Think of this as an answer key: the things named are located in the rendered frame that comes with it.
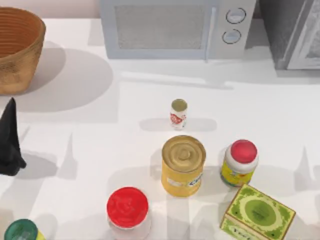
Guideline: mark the red and white can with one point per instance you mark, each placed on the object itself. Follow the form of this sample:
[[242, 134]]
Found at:
[[178, 115]]

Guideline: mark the yellow tin can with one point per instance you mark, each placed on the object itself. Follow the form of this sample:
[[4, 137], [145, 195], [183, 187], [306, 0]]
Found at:
[[183, 167]]

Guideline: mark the yellow jar with red lid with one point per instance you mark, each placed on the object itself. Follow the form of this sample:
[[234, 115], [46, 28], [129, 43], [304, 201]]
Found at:
[[239, 163]]

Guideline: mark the pale microwave oven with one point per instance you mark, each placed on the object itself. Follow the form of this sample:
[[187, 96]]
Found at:
[[175, 27]]

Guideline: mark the clear jar with red lid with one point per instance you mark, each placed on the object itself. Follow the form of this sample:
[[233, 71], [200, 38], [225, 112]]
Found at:
[[128, 212]]

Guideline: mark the round microwave knob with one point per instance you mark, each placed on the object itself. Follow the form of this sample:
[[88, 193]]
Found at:
[[235, 15], [231, 36]]

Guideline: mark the green patterned box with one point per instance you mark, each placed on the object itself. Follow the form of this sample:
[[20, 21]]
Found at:
[[257, 215]]

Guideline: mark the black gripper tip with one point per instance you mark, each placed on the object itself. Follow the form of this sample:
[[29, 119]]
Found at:
[[10, 150]]

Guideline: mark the grey cabinet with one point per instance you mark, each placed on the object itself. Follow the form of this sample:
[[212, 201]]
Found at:
[[292, 35]]

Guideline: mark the brown woven basket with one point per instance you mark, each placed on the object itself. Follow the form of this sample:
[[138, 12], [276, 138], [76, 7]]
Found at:
[[17, 50]]

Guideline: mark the yellow jar with green lid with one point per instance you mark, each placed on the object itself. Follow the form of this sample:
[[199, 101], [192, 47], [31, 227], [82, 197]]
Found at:
[[22, 231]]

